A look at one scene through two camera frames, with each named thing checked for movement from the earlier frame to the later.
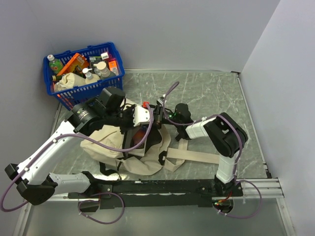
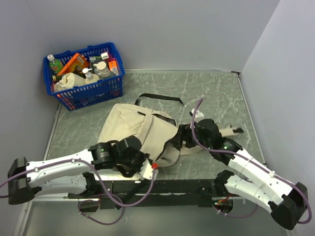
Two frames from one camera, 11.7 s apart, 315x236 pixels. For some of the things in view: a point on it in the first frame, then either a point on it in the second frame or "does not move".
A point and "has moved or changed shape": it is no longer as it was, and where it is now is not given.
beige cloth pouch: (68, 80) does not move
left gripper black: (131, 110) → (144, 156)
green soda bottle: (55, 65) does not move
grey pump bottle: (105, 73) does not move
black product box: (94, 60) does not move
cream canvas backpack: (142, 151) has moved or changed shape
